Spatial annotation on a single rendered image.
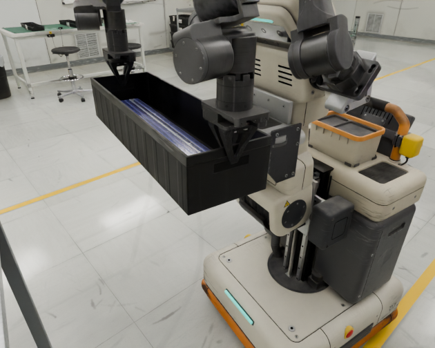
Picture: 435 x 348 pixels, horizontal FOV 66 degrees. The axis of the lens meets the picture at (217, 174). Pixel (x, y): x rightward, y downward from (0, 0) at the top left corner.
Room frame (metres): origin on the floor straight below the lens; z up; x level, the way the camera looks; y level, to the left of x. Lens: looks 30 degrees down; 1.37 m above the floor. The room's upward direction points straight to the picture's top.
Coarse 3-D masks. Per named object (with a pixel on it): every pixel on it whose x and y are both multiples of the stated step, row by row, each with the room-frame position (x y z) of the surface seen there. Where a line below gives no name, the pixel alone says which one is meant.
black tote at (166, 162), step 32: (96, 96) 0.91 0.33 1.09; (128, 96) 0.99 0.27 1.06; (160, 96) 0.95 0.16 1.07; (192, 96) 0.79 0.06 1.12; (128, 128) 0.69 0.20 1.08; (192, 128) 0.79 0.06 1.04; (160, 160) 0.54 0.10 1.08; (192, 160) 0.46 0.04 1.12; (224, 160) 0.50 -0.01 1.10; (256, 160) 0.53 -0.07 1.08; (192, 192) 0.46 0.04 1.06; (224, 192) 0.50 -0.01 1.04
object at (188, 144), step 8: (128, 104) 0.91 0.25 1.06; (136, 104) 0.91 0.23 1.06; (144, 104) 0.92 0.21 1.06; (136, 112) 0.85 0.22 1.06; (144, 112) 0.85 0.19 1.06; (152, 112) 0.85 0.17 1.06; (152, 120) 0.79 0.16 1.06; (160, 120) 0.79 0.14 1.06; (168, 120) 0.79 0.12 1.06; (160, 128) 0.74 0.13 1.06; (168, 128) 0.74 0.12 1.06; (176, 128) 0.74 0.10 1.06; (168, 136) 0.69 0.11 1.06; (176, 136) 0.69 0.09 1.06; (184, 136) 0.70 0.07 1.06; (176, 144) 0.65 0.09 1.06; (184, 144) 0.65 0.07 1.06; (192, 144) 0.65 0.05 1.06; (200, 144) 0.65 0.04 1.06; (184, 152) 0.61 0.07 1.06; (192, 152) 0.61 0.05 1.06; (200, 152) 0.61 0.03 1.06
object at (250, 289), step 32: (224, 256) 1.12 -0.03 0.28; (256, 256) 1.12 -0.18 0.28; (224, 288) 0.97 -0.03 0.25; (256, 288) 0.94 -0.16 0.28; (288, 288) 0.94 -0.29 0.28; (320, 288) 0.95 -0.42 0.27; (384, 288) 0.94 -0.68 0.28; (256, 320) 0.80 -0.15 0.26; (288, 320) 0.79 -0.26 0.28; (320, 320) 0.79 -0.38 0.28; (352, 320) 0.80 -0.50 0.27; (384, 320) 0.91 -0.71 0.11
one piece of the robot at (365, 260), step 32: (320, 160) 1.06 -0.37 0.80; (384, 160) 1.05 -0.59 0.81; (320, 192) 0.99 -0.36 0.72; (352, 192) 0.92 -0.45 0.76; (384, 192) 0.85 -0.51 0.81; (416, 192) 0.93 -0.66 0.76; (352, 224) 0.90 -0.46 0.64; (384, 224) 0.86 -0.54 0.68; (288, 256) 1.06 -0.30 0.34; (320, 256) 0.98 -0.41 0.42; (352, 256) 0.87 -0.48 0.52; (384, 256) 0.89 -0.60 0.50; (352, 288) 0.85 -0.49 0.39
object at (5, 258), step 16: (0, 224) 0.79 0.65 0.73; (0, 240) 0.78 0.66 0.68; (0, 256) 0.77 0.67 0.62; (0, 272) 0.55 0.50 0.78; (16, 272) 0.78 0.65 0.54; (0, 288) 0.49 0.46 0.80; (16, 288) 0.77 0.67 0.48; (0, 304) 0.45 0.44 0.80; (32, 304) 0.78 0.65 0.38; (0, 320) 0.41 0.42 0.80; (32, 320) 0.77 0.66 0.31; (0, 336) 0.38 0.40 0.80; (32, 336) 0.76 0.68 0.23
